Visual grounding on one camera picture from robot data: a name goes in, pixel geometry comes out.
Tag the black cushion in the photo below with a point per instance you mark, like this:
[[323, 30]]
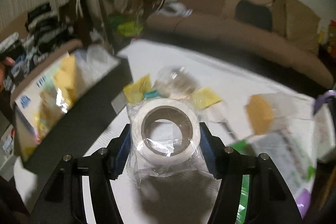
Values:
[[256, 15]]

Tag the white TPE product box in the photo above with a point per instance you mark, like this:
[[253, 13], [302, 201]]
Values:
[[35, 89]]

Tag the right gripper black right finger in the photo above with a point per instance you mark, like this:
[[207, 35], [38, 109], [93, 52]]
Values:
[[269, 199]]

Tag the purple plastic bowl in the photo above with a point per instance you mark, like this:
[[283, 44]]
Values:
[[303, 202]]

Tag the white clothing on sofa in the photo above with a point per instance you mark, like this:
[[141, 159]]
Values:
[[174, 9]]

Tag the yellow snack bag in box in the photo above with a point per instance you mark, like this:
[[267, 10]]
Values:
[[65, 82]]

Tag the small yellow packet left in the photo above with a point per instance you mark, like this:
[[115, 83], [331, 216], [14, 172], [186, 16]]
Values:
[[135, 92]]

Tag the brown sofa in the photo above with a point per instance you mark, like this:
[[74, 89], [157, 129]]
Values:
[[292, 43]]

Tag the green white leaflet package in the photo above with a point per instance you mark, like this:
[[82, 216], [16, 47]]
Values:
[[290, 159]]

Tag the clear jar orange lid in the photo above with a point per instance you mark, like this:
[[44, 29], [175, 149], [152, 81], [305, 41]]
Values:
[[270, 112]]

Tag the white tape roll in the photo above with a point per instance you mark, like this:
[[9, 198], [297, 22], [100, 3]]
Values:
[[165, 139]]

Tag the green plastic bag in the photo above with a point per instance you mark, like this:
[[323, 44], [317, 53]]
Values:
[[125, 27]]

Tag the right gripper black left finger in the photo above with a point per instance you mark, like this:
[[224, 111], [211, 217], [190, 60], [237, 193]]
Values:
[[62, 198]]

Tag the small yellow packet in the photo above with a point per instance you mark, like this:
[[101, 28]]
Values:
[[135, 92], [204, 98]]

